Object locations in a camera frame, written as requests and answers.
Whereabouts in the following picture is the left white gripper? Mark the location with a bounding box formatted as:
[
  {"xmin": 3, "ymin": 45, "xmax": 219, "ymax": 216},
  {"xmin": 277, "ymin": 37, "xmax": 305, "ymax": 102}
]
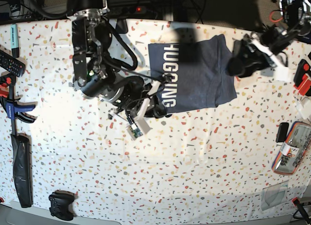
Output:
[{"xmin": 227, "ymin": 33, "xmax": 291, "ymax": 82}]

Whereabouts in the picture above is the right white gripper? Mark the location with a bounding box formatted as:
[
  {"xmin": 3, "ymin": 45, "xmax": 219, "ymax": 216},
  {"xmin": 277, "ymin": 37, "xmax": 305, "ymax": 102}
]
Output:
[{"xmin": 108, "ymin": 75, "xmax": 172, "ymax": 140}]

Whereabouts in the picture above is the blue grey T-shirt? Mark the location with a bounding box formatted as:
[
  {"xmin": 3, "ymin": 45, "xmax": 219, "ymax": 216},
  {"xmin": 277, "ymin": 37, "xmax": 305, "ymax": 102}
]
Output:
[{"xmin": 148, "ymin": 35, "xmax": 237, "ymax": 114}]

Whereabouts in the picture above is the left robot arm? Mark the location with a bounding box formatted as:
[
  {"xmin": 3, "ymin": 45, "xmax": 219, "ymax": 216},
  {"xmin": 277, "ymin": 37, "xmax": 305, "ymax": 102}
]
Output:
[{"xmin": 227, "ymin": 0, "xmax": 311, "ymax": 82}]

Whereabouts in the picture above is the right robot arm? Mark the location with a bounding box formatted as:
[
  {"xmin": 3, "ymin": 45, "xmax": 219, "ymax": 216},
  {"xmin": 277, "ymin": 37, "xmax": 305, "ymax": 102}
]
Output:
[{"xmin": 66, "ymin": 0, "xmax": 172, "ymax": 140}]

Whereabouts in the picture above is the black red clamp tool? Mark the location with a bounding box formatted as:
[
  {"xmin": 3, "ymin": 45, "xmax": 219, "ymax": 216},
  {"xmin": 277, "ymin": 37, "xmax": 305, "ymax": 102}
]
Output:
[{"xmin": 294, "ymin": 59, "xmax": 311, "ymax": 97}]

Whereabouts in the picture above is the small black box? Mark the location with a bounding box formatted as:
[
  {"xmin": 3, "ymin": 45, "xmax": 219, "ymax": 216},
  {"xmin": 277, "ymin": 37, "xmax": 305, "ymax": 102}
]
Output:
[{"xmin": 276, "ymin": 122, "xmax": 289, "ymax": 143}]

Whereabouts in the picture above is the striped transparent pencil case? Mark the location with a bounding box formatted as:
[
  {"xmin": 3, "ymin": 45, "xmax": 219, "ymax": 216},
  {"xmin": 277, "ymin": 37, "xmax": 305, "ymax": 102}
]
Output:
[{"xmin": 272, "ymin": 121, "xmax": 311, "ymax": 175}]

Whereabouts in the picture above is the black game controller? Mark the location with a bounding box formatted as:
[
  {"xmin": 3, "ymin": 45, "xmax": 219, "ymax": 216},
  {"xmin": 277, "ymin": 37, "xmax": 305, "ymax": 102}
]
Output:
[{"xmin": 49, "ymin": 192, "xmax": 75, "ymax": 221}]

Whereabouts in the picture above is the clear plastic bag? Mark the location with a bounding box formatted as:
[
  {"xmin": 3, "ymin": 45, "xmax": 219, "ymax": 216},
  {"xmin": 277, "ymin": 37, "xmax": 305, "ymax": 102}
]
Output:
[{"xmin": 261, "ymin": 181, "xmax": 289, "ymax": 210}]

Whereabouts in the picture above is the blue black bar clamp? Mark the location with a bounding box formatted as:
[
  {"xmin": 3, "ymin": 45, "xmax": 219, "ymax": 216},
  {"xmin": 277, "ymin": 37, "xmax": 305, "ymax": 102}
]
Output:
[{"xmin": 0, "ymin": 73, "xmax": 36, "ymax": 136}]

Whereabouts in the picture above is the red clamp piece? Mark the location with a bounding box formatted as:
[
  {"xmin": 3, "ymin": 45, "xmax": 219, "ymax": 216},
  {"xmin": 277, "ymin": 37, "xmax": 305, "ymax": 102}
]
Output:
[{"xmin": 0, "ymin": 77, "xmax": 12, "ymax": 98}]

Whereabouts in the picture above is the black TV remote control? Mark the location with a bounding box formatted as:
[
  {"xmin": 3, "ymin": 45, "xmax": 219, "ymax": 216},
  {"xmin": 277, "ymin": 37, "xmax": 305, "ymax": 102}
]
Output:
[{"xmin": 0, "ymin": 50, "xmax": 25, "ymax": 77}]

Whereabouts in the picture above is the light blue highlighter marker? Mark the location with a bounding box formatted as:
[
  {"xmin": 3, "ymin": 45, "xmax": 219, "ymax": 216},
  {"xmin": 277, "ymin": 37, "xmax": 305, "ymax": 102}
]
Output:
[{"xmin": 10, "ymin": 24, "xmax": 19, "ymax": 58}]

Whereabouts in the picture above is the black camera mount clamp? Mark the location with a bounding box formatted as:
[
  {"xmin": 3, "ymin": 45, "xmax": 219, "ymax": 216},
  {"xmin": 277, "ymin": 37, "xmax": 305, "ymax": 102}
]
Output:
[{"xmin": 115, "ymin": 19, "xmax": 128, "ymax": 34}]

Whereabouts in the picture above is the red black clamp handle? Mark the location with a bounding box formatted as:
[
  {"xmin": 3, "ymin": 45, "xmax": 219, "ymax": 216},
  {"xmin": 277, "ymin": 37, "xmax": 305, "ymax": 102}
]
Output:
[{"xmin": 292, "ymin": 197, "xmax": 311, "ymax": 225}]

